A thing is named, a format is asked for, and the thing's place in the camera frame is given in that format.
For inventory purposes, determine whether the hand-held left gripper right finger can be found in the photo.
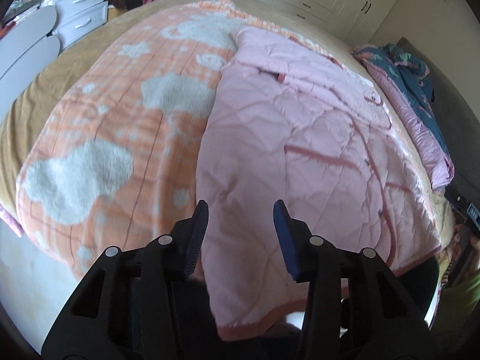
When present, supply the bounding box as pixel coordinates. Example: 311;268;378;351
273;199;439;360

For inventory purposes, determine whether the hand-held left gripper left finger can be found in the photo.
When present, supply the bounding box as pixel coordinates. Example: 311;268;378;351
40;199;209;360

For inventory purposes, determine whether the pink quilted jacket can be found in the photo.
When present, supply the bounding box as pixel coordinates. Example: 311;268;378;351
196;26;442;342

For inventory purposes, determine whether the grey upholstered headboard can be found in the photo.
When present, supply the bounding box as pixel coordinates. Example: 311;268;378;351
397;37;480;197

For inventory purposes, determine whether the person's dark teal clothing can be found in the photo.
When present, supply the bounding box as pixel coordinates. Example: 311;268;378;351
392;257;440;321

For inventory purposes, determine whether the green cloth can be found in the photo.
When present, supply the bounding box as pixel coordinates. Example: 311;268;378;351
430;266;480;347

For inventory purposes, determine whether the blue floral quilt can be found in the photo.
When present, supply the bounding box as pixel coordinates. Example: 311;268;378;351
352;43;455;193

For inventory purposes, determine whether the orange plaid cloud blanket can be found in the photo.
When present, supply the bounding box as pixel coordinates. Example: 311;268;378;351
16;0;432;283

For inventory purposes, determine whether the pink cloth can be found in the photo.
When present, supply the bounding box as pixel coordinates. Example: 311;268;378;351
0;203;24;238

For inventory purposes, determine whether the bed with tan sheet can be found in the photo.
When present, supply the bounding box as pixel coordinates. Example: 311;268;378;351
0;0;456;257

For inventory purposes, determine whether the grey rounded board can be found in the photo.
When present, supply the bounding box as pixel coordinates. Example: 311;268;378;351
0;6;58;79
0;35;61;121

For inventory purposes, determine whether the white drawer chest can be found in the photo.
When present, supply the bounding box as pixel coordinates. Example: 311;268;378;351
47;0;109;52

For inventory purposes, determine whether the cluttered desk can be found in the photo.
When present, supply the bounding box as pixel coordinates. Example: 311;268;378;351
0;0;43;35

